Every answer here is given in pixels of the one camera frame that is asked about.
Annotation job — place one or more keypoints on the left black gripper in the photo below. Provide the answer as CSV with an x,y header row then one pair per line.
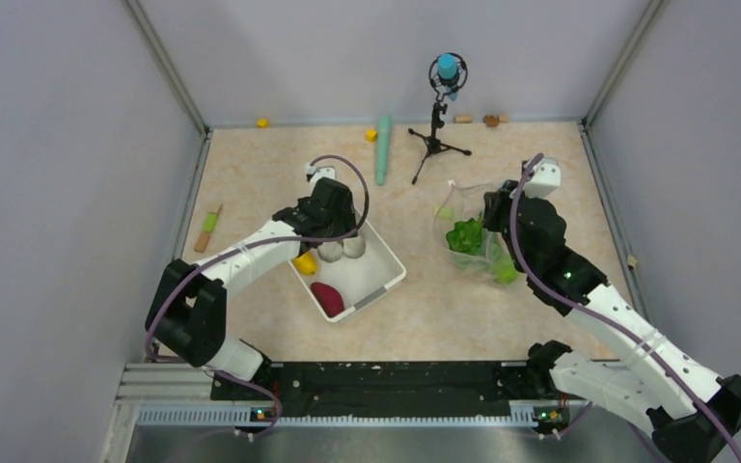
x,y
346,223

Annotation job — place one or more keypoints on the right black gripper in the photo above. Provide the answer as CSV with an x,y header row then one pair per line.
x,y
495,203

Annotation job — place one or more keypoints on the green toy napa cabbage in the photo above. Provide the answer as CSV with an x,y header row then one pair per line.
x,y
466,237

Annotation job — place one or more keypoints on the white toy garlic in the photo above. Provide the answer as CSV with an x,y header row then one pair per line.
x,y
349,248

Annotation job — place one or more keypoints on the clear pink zip top bag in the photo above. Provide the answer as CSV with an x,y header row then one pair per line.
x,y
469,203

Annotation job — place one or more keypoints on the green toy apple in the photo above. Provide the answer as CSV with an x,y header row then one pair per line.
x,y
503,271

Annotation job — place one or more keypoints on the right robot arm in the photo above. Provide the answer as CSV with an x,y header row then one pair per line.
x,y
688,411

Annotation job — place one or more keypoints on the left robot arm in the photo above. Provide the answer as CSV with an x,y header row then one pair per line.
x,y
189,309

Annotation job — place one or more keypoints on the green lego brick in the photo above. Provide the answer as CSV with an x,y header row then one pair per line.
x,y
444,214

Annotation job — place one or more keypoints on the yellow toy banana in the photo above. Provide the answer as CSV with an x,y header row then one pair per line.
x,y
306,264

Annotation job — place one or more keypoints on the white perforated plastic basket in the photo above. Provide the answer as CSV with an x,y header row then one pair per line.
x,y
360,282

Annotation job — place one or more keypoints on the dark red toy vegetable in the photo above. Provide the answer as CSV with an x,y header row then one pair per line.
x,y
328,298

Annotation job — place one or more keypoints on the yellow block near teal toy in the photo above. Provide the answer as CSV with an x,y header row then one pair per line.
x,y
371,135

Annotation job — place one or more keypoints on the black tripod microphone stand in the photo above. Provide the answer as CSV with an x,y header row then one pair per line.
x,y
433,145

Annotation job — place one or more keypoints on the brown wooden block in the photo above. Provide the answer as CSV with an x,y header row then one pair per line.
x,y
493,121

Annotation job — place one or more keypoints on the teal cylindrical toy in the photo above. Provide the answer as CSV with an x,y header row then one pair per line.
x,y
384,129

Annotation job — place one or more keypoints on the green and wood toy knife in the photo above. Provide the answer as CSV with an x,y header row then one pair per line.
x,y
207,227

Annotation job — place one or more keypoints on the blue microphone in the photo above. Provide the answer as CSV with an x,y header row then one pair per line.
x,y
447,75

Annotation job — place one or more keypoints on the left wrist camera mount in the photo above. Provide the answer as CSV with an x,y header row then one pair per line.
x,y
314,174

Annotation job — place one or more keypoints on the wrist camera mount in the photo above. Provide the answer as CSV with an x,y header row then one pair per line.
x,y
544,178
314,174

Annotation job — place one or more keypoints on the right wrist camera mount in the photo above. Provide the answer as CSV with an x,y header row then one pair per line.
x,y
544,178

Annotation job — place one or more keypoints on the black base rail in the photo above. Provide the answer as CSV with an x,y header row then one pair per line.
x,y
386,390

